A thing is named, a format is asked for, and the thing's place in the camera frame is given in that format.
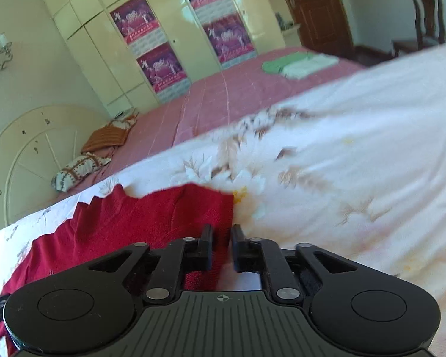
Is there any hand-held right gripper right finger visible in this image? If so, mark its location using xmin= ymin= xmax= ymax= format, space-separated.
xmin=230 ymin=224 xmax=360 ymax=302

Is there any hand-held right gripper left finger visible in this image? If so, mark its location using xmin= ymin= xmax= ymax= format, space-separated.
xmin=86 ymin=224 xmax=214 ymax=304

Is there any red knit sweater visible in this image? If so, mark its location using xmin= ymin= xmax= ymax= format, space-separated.
xmin=0 ymin=183 xmax=235 ymax=357

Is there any pink checked bed sheet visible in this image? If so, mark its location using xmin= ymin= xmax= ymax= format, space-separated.
xmin=55 ymin=46 xmax=368 ymax=195

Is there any white floral blanket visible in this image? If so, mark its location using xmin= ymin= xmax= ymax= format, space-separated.
xmin=0 ymin=41 xmax=446 ymax=357

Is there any white patterned pillow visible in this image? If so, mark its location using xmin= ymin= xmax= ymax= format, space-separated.
xmin=51 ymin=152 xmax=112 ymax=192

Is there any orange striped pillow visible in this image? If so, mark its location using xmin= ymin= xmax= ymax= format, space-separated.
xmin=81 ymin=116 xmax=139 ymax=154

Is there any cream round headboard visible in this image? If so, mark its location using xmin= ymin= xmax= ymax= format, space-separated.
xmin=0 ymin=105 xmax=115 ymax=228

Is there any green folded cloth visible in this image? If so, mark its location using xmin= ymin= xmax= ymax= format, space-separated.
xmin=261 ymin=52 xmax=317 ymax=76

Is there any white folded cloth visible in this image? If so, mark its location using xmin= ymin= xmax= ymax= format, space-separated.
xmin=282 ymin=54 xmax=340 ymax=80

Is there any cream corner shelf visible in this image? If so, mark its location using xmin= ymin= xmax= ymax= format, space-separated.
xmin=263 ymin=0 xmax=302 ymax=46

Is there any cream wardrobe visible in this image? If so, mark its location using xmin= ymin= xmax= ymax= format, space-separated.
xmin=33 ymin=0 xmax=288 ymax=117

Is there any brown wooden door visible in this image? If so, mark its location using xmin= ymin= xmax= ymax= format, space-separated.
xmin=271 ymin=0 xmax=356 ymax=59

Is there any dark wooden chair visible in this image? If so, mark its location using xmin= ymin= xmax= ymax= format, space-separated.
xmin=391 ymin=0 xmax=446 ymax=59

